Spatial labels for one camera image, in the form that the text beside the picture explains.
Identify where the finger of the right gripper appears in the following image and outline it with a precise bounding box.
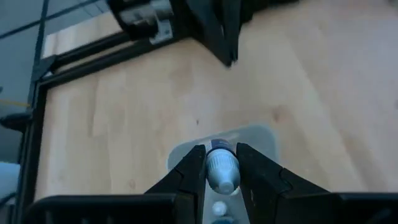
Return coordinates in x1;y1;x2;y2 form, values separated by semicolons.
186;0;230;65
224;0;249;67

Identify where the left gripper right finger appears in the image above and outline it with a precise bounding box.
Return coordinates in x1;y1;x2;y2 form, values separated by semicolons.
236;142;340;224

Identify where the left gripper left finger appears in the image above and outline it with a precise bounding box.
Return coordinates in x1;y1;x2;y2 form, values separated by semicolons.
145;145;208;224

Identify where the small dark blue dropper bottle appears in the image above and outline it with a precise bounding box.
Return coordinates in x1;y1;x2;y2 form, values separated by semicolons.
205;138;242;196

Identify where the small white-capped dropper bottle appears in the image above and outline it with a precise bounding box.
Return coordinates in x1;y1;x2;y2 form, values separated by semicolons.
211;201;228;217

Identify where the white plastic bin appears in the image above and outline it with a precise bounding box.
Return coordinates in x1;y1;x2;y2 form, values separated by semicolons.
167;123;278;224

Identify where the metal mounting bracket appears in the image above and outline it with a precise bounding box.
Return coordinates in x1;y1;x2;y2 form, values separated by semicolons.
149;17;174;45

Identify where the black aluminium table frame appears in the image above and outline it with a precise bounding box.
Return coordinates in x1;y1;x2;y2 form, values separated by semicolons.
14;29;190;224

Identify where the yellow cable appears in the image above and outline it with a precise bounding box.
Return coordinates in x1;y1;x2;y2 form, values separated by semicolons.
0;98;31;108

